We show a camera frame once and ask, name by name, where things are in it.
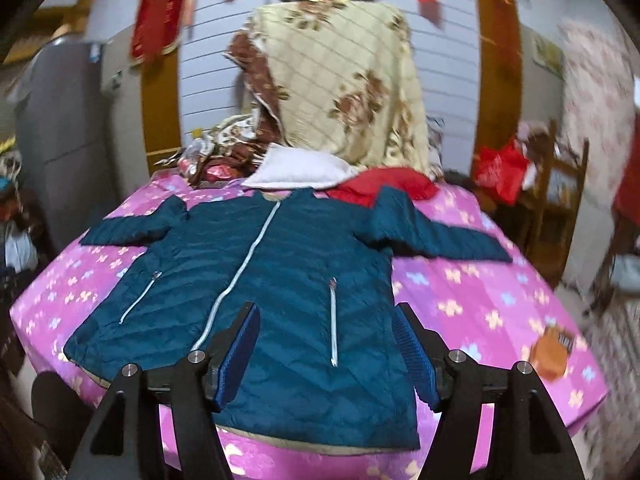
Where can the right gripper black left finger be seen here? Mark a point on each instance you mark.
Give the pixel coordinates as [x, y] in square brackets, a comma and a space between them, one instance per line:
[123, 440]

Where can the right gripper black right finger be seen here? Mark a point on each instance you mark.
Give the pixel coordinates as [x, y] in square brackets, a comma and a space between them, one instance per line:
[495, 423]

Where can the dark teal puffer jacket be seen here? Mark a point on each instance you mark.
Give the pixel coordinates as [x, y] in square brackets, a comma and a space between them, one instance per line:
[325, 369]

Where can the pink floral bed sheet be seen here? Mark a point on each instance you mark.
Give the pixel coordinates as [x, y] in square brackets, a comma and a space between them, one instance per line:
[492, 312]

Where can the wooden chair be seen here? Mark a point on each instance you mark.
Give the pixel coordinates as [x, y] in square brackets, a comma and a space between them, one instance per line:
[549, 206]

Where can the pink shiny packet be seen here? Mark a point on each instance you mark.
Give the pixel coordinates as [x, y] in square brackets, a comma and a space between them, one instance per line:
[220, 172]

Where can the white pillow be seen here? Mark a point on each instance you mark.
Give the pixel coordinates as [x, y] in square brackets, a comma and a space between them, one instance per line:
[284, 168]

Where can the brown floral crumpled blanket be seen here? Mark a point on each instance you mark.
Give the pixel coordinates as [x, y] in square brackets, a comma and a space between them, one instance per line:
[240, 141]

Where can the red ruffled cushion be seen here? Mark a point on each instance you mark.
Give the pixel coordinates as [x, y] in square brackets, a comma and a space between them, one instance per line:
[363, 189]

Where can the grey wardrobe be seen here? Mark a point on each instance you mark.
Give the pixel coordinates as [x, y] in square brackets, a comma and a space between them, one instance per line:
[60, 123]

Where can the red plastic bag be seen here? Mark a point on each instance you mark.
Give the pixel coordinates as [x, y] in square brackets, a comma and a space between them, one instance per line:
[500, 172]

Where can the cream floral quilt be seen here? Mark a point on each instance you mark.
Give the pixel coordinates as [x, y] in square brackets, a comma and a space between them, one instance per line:
[336, 77]

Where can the red hanging wall banner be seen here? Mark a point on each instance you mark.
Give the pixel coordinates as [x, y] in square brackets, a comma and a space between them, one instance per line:
[157, 29]

